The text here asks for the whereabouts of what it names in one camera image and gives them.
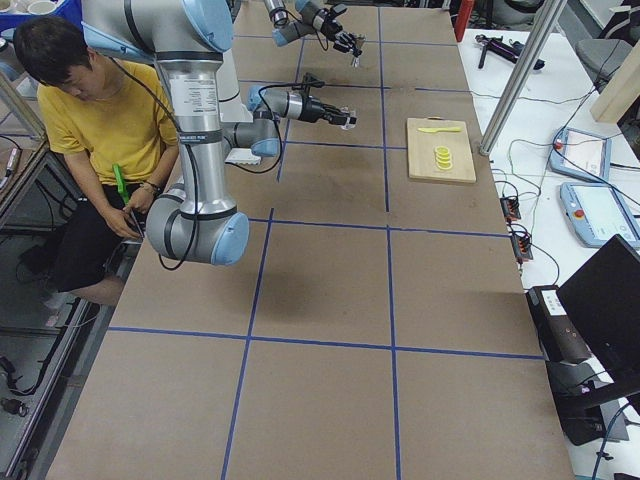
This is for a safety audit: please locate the small glass measuring beaker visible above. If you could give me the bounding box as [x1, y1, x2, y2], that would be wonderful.
[340, 107, 357, 130]

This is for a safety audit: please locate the steel jigger cup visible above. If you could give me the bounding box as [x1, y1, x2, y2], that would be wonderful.
[351, 42, 362, 68]

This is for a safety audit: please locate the wooden cutting board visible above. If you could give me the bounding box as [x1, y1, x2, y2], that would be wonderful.
[406, 118, 476, 184]

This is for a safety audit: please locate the yellow plastic knife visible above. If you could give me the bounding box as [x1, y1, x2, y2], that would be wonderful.
[416, 126, 462, 134]

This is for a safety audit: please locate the black handheld tool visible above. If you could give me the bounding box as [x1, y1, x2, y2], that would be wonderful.
[475, 34, 525, 69]

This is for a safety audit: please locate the person in yellow shirt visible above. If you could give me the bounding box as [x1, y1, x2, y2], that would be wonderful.
[13, 16, 179, 306]

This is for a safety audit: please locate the green plastic tool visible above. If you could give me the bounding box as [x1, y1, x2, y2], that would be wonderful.
[112, 164, 130, 207]

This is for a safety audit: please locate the upper teach pendant tablet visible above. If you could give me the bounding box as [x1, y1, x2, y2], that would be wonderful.
[549, 127, 611, 182]

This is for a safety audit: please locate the teach pendant tablet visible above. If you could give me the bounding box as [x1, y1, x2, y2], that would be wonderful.
[549, 127, 611, 182]
[559, 182, 639, 249]

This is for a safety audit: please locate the lower teach pendant tablet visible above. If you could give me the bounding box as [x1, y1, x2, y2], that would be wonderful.
[559, 182, 639, 249]

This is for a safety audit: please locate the black box with label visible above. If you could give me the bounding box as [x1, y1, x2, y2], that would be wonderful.
[526, 285, 591, 365]

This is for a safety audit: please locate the black computer monitor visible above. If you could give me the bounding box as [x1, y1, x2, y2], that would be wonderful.
[558, 234, 639, 381]

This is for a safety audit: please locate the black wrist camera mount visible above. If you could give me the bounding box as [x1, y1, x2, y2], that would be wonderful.
[301, 72, 325, 91]

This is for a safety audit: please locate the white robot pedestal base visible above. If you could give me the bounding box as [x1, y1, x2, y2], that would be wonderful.
[216, 49, 261, 165]

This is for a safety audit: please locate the aluminium frame post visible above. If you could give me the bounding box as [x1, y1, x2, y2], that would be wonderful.
[479, 0, 567, 157]

